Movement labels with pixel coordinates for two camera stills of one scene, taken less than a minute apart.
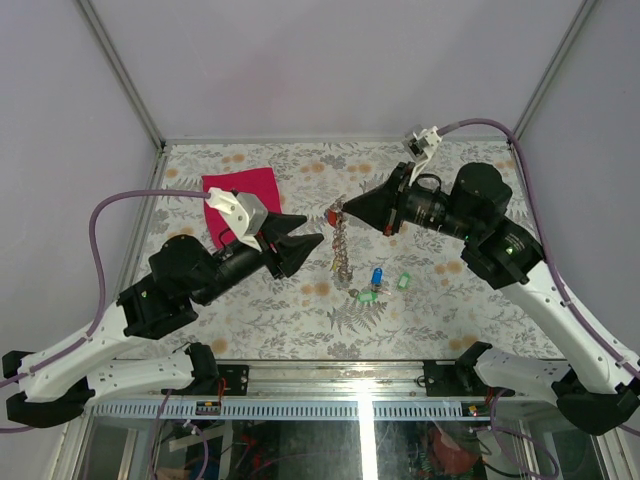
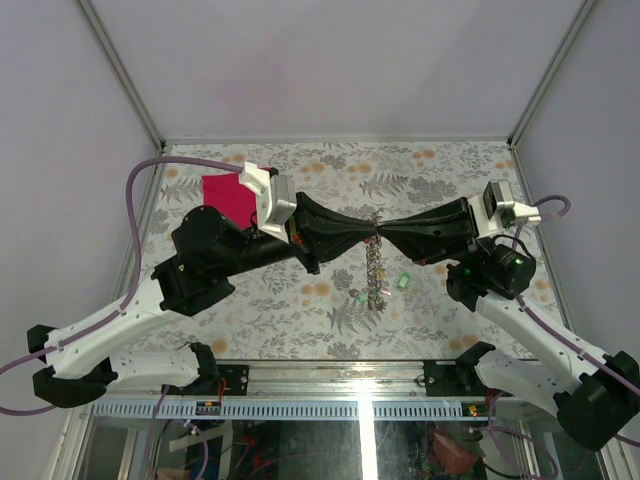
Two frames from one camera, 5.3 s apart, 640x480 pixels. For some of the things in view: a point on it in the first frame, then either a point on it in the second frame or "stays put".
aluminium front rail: (331, 390) stays put
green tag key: (403, 282) stays put
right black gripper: (384, 206) to (436, 235)
